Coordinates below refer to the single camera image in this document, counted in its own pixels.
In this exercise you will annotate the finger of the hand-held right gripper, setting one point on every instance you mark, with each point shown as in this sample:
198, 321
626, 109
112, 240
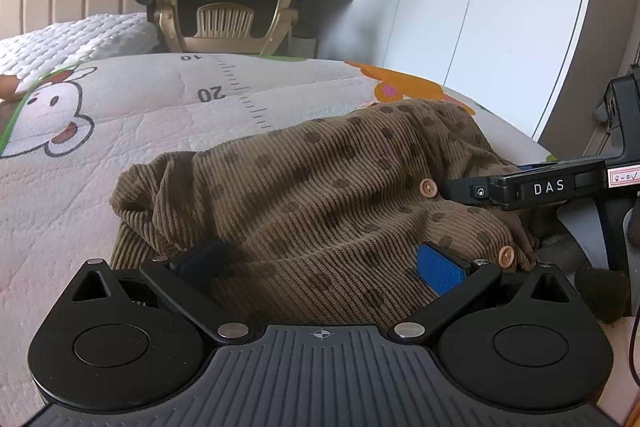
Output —
545, 187

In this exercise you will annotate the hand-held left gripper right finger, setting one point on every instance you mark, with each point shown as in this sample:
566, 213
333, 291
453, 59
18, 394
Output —
442, 269

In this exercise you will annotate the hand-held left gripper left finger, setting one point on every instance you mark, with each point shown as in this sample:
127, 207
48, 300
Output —
202, 263

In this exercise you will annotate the brown polka dot garment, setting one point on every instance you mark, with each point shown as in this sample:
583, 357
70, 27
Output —
320, 197

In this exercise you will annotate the printed cartoon mat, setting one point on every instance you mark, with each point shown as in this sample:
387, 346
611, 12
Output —
125, 117

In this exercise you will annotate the white wardrobe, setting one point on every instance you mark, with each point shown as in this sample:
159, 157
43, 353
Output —
475, 7

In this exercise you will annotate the white bin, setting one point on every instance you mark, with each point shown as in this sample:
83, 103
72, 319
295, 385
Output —
305, 47

